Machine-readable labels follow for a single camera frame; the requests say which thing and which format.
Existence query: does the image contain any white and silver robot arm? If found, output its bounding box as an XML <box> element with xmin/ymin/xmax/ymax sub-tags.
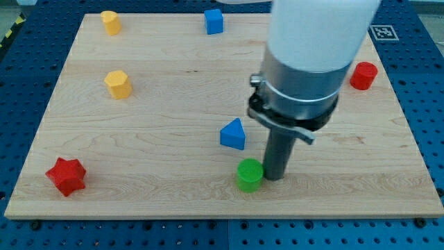
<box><xmin>248</xmin><ymin>0</ymin><xmax>381</xmax><ymax>144</ymax></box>

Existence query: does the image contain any blue triangle block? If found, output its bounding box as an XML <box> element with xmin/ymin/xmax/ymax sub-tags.
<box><xmin>219</xmin><ymin>118</ymin><xmax>246</xmax><ymax>150</ymax></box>

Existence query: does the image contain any light wooden board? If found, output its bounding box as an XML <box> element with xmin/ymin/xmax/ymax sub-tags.
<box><xmin>4</xmin><ymin>14</ymin><xmax>443</xmax><ymax>220</ymax></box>

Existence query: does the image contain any green cylinder block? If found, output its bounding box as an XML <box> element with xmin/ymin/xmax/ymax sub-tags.
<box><xmin>236</xmin><ymin>158</ymin><xmax>264</xmax><ymax>193</ymax></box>

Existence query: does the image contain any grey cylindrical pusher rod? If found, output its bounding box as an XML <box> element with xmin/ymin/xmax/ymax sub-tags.
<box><xmin>263</xmin><ymin>129</ymin><xmax>296</xmax><ymax>181</ymax></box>

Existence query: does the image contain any blue cube block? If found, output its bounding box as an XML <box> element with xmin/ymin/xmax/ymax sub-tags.
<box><xmin>204</xmin><ymin>9</ymin><xmax>223</xmax><ymax>35</ymax></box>

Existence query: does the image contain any yellow hexagon block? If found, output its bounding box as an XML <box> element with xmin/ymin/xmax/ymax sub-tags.
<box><xmin>104</xmin><ymin>70</ymin><xmax>133</xmax><ymax>99</ymax></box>

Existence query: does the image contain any yellow rounded block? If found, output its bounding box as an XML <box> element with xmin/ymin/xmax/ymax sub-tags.
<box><xmin>100</xmin><ymin>10</ymin><xmax>121</xmax><ymax>36</ymax></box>

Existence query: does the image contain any red cylinder block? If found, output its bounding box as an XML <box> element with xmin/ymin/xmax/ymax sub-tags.
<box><xmin>350</xmin><ymin>62</ymin><xmax>378</xmax><ymax>90</ymax></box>

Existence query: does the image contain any red star block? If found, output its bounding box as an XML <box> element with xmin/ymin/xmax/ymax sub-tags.
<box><xmin>45</xmin><ymin>158</ymin><xmax>86</xmax><ymax>197</ymax></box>

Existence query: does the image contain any white fiducial marker tag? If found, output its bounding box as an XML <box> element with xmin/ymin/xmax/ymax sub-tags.
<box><xmin>370</xmin><ymin>25</ymin><xmax>399</xmax><ymax>41</ymax></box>

